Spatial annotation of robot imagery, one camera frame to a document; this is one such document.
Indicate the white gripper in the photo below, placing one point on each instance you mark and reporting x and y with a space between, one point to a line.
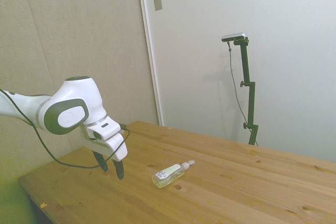
115 148

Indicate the clear hand sanitizer bottle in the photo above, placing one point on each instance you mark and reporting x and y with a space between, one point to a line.
168 175

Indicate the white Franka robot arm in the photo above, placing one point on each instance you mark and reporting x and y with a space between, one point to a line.
78 90

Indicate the white vertical trim strip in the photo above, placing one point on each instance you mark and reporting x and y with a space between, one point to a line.
149 51

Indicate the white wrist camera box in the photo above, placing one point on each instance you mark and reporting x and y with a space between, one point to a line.
103 129

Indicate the black camera stand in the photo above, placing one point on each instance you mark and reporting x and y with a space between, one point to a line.
249 90

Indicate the grey wall plate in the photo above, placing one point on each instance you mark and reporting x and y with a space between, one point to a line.
157 1

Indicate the silver camera on stand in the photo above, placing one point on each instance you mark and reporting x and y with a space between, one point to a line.
233 36

